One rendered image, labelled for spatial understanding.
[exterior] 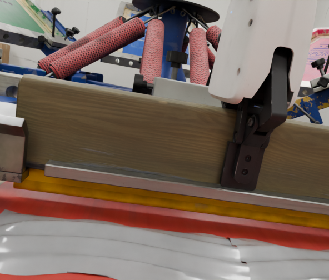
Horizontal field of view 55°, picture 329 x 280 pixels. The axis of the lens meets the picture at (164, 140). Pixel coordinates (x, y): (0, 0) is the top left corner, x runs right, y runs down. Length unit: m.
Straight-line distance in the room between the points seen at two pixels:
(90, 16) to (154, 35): 3.64
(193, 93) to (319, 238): 0.32
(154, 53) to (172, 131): 0.56
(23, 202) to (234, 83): 0.20
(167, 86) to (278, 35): 0.33
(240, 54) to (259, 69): 0.02
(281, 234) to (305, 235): 0.03
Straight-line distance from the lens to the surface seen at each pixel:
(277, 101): 0.23
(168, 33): 1.09
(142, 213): 0.29
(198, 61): 0.83
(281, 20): 0.25
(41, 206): 0.29
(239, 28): 0.26
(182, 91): 0.55
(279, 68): 0.25
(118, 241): 0.23
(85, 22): 4.50
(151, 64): 0.77
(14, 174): 0.27
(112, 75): 4.42
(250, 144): 0.26
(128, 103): 0.26
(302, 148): 0.30
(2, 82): 0.53
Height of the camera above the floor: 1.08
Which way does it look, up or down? 11 degrees down
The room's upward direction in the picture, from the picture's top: 10 degrees clockwise
